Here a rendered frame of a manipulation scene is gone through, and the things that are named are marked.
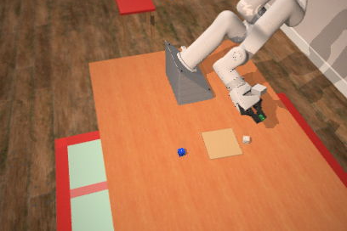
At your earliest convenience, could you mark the blue die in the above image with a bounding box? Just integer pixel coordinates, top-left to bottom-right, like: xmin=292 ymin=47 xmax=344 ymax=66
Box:
xmin=178 ymin=148 xmax=185 ymax=157

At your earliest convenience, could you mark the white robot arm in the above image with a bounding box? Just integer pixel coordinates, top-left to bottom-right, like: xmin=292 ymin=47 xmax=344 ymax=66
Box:
xmin=177 ymin=0 xmax=308 ymax=91

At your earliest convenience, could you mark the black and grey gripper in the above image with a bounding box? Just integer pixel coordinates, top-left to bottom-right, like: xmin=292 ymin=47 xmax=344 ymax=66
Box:
xmin=229 ymin=82 xmax=267 ymax=124

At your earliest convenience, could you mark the white die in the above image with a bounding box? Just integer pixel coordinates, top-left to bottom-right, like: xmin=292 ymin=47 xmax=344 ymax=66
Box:
xmin=242 ymin=136 xmax=250 ymax=144

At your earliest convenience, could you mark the tan mat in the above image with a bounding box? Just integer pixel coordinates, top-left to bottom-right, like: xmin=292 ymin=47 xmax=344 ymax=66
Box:
xmin=202 ymin=128 xmax=243 ymax=160

